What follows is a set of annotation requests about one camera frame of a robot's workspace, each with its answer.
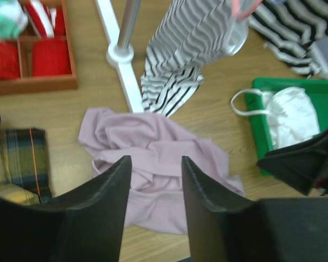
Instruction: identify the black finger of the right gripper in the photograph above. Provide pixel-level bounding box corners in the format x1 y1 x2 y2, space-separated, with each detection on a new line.
256 129 328 195

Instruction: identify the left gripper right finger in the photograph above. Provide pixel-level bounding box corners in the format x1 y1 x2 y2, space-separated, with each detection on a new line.
181 156 328 261

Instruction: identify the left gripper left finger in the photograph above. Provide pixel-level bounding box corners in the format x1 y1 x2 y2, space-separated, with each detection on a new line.
0 156 132 261

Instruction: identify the mauve tank top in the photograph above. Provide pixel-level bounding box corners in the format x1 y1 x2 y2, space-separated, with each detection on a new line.
79 108 244 235

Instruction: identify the pink wire hanger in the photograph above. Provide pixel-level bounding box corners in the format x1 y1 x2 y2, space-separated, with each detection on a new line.
231 0 265 21

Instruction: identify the wide striped tank top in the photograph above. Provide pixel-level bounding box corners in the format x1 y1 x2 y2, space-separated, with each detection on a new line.
249 1 328 79

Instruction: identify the thin striped tank top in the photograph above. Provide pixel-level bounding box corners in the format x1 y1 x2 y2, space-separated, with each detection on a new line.
140 1 248 117

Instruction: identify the white cloth garment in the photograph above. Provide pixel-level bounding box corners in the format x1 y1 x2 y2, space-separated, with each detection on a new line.
230 87 320 150

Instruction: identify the green plastic bin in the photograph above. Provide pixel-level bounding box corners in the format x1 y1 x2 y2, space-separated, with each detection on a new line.
244 77 328 181

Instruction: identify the yellow plaid shirt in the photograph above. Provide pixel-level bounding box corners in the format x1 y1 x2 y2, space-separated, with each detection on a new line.
0 117 52 205

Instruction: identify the right red sock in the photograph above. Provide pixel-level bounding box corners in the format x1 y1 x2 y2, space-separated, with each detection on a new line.
32 38 72 77

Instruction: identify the white metal clothes rack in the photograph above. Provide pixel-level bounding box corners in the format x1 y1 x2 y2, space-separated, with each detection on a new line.
95 0 144 113

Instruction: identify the orange compartment tray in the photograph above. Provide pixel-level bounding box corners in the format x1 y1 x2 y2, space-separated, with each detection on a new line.
0 1 78 96

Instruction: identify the left red sock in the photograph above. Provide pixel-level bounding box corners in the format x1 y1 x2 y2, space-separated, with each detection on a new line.
0 41 20 80

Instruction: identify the red white striped sock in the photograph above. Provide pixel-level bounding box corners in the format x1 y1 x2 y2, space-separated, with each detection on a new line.
23 1 55 38

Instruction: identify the green white sock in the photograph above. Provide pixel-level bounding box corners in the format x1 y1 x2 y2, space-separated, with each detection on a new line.
0 1 28 39

